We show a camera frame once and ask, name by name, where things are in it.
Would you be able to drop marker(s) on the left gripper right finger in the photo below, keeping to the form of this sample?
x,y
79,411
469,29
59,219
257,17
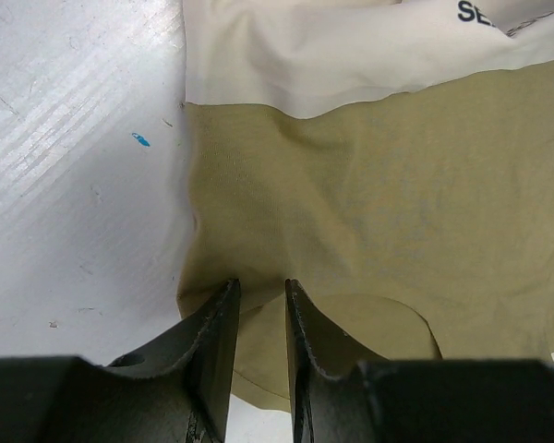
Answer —
x,y
340,391

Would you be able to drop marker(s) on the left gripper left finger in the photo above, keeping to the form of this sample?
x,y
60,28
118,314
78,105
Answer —
x,y
174,388

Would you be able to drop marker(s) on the khaki underwear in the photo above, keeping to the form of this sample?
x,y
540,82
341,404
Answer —
x,y
395,157

